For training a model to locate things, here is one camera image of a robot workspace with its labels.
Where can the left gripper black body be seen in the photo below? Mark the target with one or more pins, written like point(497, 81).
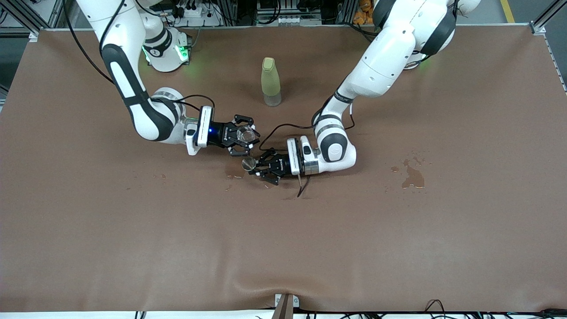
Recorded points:
point(280, 165)

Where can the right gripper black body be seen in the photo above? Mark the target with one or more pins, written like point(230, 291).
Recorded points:
point(220, 133)

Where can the clear glass beaker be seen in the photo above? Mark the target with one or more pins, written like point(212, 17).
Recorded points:
point(245, 133)

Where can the steel conical jigger cup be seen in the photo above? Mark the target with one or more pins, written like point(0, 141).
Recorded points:
point(248, 164)

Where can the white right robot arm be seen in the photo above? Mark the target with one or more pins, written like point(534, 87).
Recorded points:
point(99, 17)

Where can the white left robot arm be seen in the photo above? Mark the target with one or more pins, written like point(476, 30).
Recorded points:
point(390, 57)

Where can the spilled liquid puddle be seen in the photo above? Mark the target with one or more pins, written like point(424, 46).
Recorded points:
point(234, 173)
point(414, 177)

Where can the yellow-green plastic bottle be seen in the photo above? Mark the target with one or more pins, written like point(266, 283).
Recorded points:
point(270, 82)

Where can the brown table mat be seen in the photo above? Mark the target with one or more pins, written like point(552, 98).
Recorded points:
point(283, 230)

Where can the white socket strip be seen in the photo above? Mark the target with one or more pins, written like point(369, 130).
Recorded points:
point(288, 20)

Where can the white power strip with plugs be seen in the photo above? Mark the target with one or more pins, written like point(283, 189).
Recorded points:
point(195, 12)

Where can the brown strut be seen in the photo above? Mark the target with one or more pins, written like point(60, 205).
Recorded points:
point(283, 310)

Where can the pile of orange buns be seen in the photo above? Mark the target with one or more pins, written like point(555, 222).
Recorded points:
point(363, 15)

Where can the metal table edge bracket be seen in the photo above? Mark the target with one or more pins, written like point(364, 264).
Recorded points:
point(296, 302)

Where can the aluminium cell frame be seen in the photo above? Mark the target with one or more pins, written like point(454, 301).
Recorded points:
point(22, 17)

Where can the aluminium frame profile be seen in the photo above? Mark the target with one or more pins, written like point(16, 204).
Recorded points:
point(547, 17)

